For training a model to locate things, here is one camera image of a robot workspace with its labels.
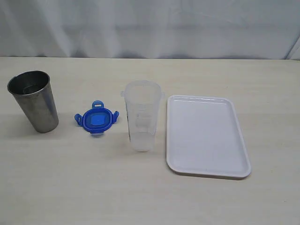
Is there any stainless steel cup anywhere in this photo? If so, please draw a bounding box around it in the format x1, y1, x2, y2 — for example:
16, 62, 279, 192
7, 70, 59, 133

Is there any white rectangular plastic tray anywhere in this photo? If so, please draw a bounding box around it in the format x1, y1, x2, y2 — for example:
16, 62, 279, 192
166, 95, 252, 180

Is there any white backdrop curtain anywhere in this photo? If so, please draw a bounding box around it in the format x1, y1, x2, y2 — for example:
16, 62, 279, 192
0, 0, 300, 60

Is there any blue plastic lid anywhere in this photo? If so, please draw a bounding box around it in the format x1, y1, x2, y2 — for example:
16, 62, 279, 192
74, 100, 120, 137

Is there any clear plastic tall container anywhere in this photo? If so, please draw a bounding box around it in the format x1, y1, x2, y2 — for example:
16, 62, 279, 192
120, 81, 164, 152

